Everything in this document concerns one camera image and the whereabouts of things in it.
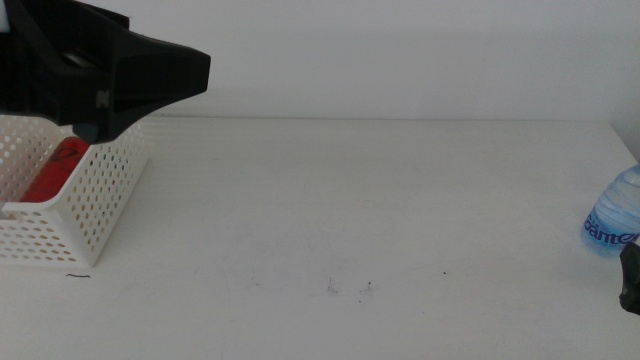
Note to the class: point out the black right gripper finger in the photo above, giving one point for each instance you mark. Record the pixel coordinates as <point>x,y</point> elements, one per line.
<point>631,280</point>

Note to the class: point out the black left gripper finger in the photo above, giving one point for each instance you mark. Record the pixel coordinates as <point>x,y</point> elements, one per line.
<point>160,75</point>

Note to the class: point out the clear water bottle blue cap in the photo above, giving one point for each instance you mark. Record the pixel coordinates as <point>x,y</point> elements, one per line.
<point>615,210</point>

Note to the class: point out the red drink can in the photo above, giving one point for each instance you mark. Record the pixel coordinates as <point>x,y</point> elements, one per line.
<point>50,175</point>

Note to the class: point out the white perforated plastic basket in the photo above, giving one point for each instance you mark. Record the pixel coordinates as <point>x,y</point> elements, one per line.
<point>30,206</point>

